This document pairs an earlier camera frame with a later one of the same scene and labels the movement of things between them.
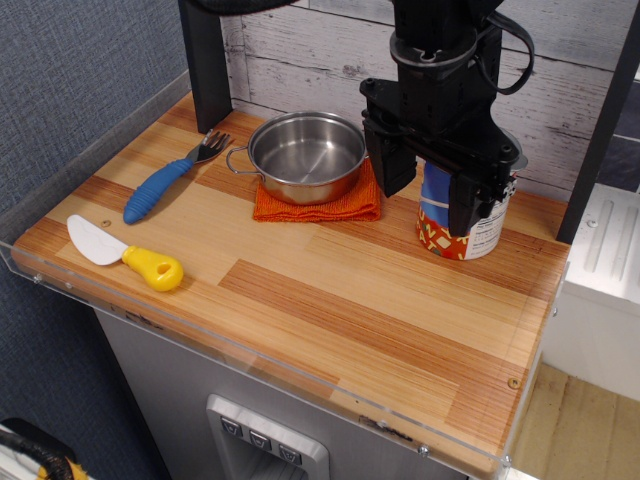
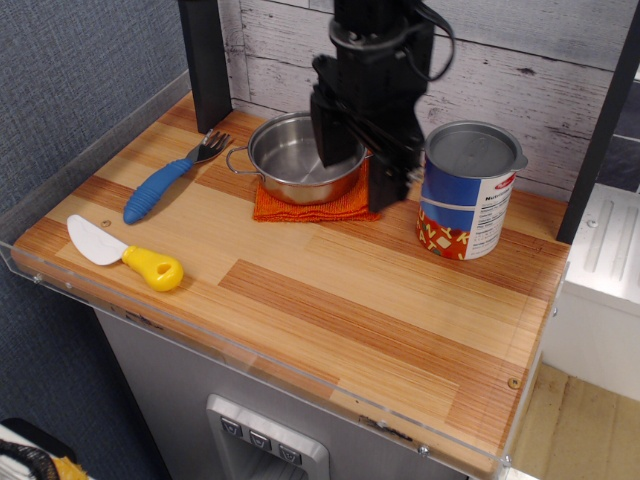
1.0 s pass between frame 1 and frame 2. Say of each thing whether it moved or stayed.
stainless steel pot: stayed
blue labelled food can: stayed
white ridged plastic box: stayed
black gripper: moved
